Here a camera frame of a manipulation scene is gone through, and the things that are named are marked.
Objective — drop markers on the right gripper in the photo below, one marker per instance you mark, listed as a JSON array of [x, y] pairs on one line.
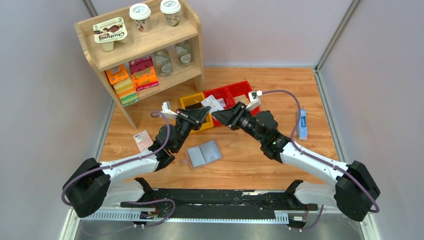
[[231, 117]]

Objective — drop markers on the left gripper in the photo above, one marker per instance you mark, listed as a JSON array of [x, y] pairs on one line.
[[194, 117]]

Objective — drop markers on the white VIP card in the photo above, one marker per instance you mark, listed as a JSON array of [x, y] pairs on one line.
[[212, 102]]

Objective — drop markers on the beige leather card holder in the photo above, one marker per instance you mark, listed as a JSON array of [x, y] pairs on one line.
[[202, 155]]

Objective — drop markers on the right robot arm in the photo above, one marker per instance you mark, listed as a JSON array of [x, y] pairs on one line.
[[348, 187]]

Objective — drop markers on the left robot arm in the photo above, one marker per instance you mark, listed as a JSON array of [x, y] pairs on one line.
[[95, 183]]

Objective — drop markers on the black cards in bin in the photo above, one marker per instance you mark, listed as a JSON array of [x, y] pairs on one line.
[[194, 106]]

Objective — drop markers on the white cards in bin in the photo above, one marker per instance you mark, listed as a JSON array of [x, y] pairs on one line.
[[224, 102]]

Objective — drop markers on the tan cards in bin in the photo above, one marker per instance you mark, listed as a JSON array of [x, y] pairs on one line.
[[242, 98]]

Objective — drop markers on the pink card pack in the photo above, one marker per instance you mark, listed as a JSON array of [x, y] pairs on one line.
[[143, 140]]

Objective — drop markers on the yellow bin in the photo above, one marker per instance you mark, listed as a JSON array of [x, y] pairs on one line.
[[197, 98]]

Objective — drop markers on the red bin middle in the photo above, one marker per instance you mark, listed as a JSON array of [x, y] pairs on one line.
[[222, 95]]

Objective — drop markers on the red bin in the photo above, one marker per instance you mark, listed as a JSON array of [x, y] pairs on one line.
[[239, 88], [222, 95]]

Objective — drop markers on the red bin right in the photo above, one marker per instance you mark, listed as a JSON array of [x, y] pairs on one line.
[[239, 88]]

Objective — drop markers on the glass jar left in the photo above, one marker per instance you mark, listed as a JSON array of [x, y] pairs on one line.
[[162, 62]]

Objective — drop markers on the glass jar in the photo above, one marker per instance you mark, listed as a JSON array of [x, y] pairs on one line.
[[184, 53], [162, 62]]

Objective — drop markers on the glass jar right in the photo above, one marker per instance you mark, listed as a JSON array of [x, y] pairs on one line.
[[184, 53]]

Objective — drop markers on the orange pink snack box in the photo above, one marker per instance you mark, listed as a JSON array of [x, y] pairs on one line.
[[142, 73]]

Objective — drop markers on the yellow green sponge stack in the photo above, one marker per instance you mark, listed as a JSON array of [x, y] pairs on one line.
[[126, 92]]

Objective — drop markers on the blue flat box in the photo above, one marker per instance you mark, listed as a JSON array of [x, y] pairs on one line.
[[302, 129]]

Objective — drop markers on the wooden shelf unit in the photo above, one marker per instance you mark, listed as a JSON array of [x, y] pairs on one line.
[[141, 44]]

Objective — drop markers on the paper coffee cup right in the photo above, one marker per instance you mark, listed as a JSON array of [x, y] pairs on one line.
[[171, 10]]

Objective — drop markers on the paper coffee cup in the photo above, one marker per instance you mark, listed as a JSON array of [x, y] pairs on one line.
[[171, 10], [140, 13]]

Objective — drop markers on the paper coffee cup left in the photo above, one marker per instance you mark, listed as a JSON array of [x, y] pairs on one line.
[[140, 13]]

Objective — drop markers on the Chobani yogurt pack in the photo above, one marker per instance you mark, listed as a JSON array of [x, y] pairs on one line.
[[108, 32]]

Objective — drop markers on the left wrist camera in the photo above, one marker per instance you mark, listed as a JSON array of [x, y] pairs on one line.
[[167, 111]]

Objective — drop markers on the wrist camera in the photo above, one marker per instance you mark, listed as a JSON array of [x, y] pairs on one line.
[[167, 111], [254, 99]]

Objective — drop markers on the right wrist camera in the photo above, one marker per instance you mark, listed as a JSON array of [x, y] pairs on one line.
[[254, 99]]

